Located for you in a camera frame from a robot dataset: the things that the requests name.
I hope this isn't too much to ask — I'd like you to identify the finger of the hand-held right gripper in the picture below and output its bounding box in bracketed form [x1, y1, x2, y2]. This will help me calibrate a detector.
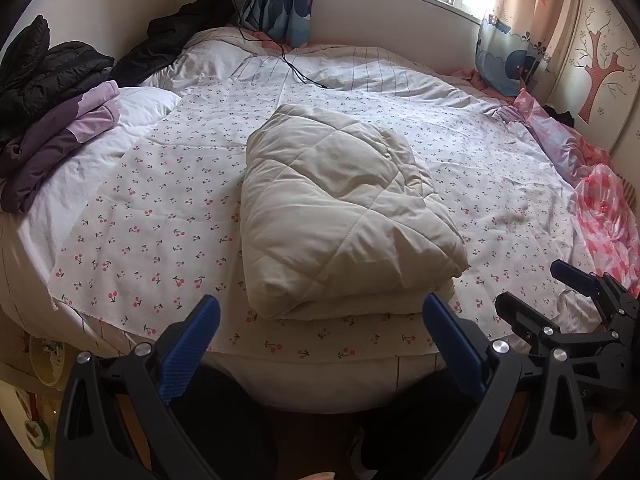
[550, 260, 632, 321]
[495, 291, 556, 356]

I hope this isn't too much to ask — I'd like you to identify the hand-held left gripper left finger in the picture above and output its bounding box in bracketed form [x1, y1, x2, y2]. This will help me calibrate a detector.
[54, 294, 222, 480]

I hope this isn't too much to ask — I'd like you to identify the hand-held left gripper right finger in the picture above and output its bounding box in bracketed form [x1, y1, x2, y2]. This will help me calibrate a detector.
[422, 292, 596, 480]

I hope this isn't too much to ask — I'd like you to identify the beige quilted comforter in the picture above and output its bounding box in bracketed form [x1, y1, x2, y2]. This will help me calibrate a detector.
[240, 104, 470, 321]

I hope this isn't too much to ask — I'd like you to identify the pink blanket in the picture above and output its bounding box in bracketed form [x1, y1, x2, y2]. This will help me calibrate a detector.
[450, 67, 640, 297]

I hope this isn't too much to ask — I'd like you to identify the person's slipper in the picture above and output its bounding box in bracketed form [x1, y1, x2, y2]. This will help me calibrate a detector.
[347, 427, 381, 472]

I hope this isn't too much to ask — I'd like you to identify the white pillow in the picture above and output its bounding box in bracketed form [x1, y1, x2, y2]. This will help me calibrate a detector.
[20, 86, 182, 261]

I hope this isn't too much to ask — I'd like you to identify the pink and blue curtain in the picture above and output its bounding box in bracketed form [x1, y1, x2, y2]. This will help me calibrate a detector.
[475, 0, 585, 98]

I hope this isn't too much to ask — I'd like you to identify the purple jacket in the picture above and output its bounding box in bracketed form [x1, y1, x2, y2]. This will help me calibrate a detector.
[0, 81, 121, 213]

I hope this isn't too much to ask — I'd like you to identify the black puffer jacket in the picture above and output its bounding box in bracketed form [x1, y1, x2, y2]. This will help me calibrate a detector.
[0, 15, 116, 147]

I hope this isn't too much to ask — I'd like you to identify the black coat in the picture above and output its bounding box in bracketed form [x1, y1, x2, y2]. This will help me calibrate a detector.
[110, 0, 237, 86]

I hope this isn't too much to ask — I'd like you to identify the blue patterned curtain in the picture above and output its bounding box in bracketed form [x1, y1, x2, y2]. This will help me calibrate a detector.
[240, 0, 317, 50]

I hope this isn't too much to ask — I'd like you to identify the tree wall decal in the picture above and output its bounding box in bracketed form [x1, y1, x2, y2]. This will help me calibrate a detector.
[574, 7, 640, 125]

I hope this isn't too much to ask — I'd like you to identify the black cable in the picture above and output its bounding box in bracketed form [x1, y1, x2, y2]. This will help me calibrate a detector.
[227, 0, 331, 90]

